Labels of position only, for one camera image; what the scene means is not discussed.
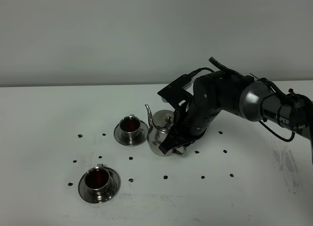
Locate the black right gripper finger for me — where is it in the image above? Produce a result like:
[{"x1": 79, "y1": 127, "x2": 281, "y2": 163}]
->
[{"x1": 159, "y1": 124, "x2": 193, "y2": 155}]

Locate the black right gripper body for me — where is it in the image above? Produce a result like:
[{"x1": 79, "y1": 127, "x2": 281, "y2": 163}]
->
[{"x1": 158, "y1": 85, "x2": 220, "y2": 143}]

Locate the stainless steel teapot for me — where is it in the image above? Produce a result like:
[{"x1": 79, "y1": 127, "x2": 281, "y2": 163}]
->
[{"x1": 145, "y1": 105, "x2": 185, "y2": 156}]

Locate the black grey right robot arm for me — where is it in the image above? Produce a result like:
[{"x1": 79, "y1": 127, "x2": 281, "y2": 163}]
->
[{"x1": 158, "y1": 70, "x2": 313, "y2": 154}]

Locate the far stainless steel teacup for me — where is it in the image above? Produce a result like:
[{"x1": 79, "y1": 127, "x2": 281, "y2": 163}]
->
[{"x1": 118, "y1": 114, "x2": 142, "y2": 140}]

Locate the stainless steel teacup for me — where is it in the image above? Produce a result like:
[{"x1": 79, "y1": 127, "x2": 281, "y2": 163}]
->
[
  {"x1": 118, "y1": 114, "x2": 142, "y2": 140},
  {"x1": 83, "y1": 164, "x2": 111, "y2": 191}
]

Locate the near stainless steel teacup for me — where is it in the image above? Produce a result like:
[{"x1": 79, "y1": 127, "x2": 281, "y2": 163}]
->
[{"x1": 83, "y1": 164, "x2": 111, "y2": 191}]

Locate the far steel saucer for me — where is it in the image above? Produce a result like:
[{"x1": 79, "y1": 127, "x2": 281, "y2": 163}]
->
[{"x1": 113, "y1": 120, "x2": 148, "y2": 146}]

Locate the steel saucer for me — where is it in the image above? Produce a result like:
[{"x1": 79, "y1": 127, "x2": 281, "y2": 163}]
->
[
  {"x1": 78, "y1": 166, "x2": 121, "y2": 204},
  {"x1": 113, "y1": 120, "x2": 148, "y2": 146}
]

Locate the near steel saucer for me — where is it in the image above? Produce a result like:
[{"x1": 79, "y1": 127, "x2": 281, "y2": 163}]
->
[{"x1": 78, "y1": 166, "x2": 121, "y2": 204}]

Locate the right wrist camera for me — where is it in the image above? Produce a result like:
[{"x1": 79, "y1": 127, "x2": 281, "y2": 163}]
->
[{"x1": 168, "y1": 74, "x2": 193, "y2": 90}]

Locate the black right camera cable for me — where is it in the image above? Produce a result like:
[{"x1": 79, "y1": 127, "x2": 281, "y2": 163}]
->
[{"x1": 188, "y1": 56, "x2": 313, "y2": 142}]

